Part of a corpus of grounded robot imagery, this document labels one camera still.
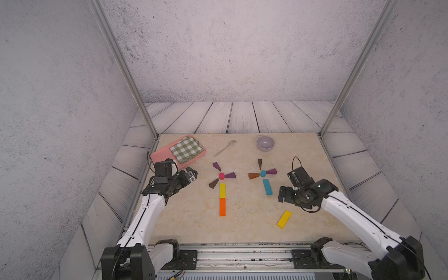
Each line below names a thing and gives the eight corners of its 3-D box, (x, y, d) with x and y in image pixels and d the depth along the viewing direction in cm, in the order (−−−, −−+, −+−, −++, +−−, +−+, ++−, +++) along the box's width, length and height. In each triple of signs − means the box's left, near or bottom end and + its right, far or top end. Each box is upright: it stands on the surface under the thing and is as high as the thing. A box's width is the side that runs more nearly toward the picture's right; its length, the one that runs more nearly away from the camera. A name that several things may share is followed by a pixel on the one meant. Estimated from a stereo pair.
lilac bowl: (257, 152, 113) (258, 147, 110) (256, 140, 120) (256, 136, 116) (274, 152, 113) (275, 147, 110) (272, 140, 120) (273, 136, 116)
